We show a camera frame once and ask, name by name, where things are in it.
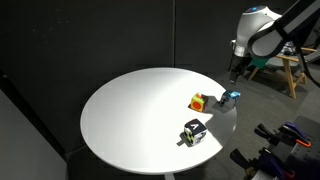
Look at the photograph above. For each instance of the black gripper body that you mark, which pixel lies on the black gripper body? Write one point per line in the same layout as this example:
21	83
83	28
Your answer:
240	62

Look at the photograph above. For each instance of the blue number fabric block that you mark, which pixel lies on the blue number fabric block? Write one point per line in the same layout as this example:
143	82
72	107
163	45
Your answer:
230	98

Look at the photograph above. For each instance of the orange and green fabric block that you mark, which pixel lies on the orange and green fabric block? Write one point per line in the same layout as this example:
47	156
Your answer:
199	102

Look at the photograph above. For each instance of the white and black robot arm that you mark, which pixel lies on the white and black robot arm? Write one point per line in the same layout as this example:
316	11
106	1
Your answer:
266	30

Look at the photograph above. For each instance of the black white letter fabric block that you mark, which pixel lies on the black white letter fabric block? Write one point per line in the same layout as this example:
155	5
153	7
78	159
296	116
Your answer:
195	132

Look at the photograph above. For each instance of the wooden stool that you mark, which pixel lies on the wooden stool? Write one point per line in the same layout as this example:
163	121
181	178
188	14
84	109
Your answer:
290	71

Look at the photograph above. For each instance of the purple clamp with orange tips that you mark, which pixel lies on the purple clamp with orange tips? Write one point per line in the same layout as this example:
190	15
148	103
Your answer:
293	131
266	163

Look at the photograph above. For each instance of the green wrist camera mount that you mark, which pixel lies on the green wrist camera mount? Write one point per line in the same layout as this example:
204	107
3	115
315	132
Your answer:
260	62

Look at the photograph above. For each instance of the white table pedestal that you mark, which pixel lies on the white table pedestal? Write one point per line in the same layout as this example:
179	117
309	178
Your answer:
169	176

